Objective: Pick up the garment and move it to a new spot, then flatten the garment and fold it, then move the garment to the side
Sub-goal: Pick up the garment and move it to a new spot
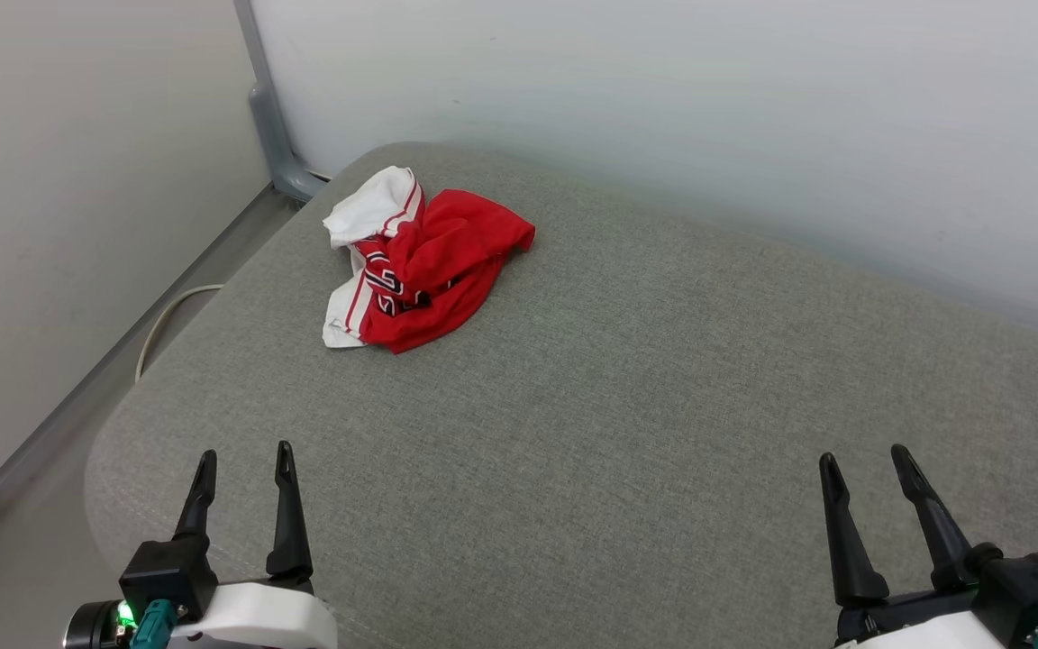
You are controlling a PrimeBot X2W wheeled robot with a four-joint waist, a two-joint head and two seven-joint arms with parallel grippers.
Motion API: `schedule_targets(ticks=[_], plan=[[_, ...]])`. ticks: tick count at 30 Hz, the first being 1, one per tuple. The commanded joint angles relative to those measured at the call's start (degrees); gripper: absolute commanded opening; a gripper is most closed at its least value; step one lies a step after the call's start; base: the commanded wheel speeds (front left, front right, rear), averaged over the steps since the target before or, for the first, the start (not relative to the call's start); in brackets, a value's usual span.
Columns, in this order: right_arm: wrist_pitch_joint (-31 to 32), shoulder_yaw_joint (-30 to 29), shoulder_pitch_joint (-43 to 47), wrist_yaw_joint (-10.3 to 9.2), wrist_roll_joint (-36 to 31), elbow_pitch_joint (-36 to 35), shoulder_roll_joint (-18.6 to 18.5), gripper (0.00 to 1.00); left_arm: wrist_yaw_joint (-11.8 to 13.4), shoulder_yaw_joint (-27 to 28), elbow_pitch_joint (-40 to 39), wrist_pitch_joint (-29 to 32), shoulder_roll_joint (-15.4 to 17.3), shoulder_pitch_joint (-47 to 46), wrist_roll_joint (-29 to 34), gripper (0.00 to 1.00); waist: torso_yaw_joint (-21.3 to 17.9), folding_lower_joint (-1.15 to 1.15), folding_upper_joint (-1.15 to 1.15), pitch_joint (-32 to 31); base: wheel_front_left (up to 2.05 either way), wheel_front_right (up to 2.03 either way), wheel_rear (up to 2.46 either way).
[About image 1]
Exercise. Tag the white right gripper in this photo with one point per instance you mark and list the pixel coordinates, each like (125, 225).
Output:
(924, 626)

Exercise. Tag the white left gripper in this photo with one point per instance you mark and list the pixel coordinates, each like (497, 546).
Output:
(267, 617)

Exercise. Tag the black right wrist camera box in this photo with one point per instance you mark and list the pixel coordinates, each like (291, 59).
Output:
(1037, 590)

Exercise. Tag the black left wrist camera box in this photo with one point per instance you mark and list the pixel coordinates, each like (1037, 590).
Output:
(168, 572)

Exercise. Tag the grey metal partition post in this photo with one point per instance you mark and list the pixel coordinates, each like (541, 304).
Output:
(271, 135)

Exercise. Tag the grey metal floor rail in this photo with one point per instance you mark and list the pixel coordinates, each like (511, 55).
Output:
(104, 379)

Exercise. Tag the red white basketball jersey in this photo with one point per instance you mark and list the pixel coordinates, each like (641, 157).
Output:
(447, 243)

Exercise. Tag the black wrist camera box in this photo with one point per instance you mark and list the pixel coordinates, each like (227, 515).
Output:
(1037, 590)
(168, 572)

